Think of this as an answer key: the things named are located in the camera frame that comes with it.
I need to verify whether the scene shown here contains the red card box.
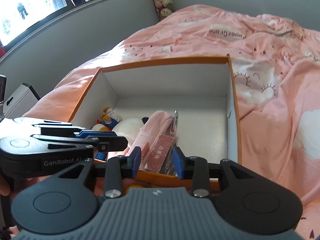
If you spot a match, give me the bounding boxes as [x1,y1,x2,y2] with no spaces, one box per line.
[144,135,176,176]

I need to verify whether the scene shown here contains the orange duck plush toy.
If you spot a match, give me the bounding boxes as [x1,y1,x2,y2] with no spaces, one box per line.
[91,107,123,161]

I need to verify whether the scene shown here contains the orange cardboard storage box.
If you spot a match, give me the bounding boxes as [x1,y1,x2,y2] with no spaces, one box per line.
[68,54,243,190]

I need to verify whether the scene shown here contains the white panda plush toy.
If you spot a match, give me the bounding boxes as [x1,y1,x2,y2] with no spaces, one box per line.
[112,118,144,146]

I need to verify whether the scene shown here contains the white box by bed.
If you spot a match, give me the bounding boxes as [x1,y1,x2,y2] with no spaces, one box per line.
[4,82,40,119]

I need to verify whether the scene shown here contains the pink folded cloth pouch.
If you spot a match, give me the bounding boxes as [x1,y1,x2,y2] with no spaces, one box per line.
[126,111,178,171]

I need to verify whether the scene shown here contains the pink printed bed quilt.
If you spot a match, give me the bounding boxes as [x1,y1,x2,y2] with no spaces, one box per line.
[27,5,319,239]

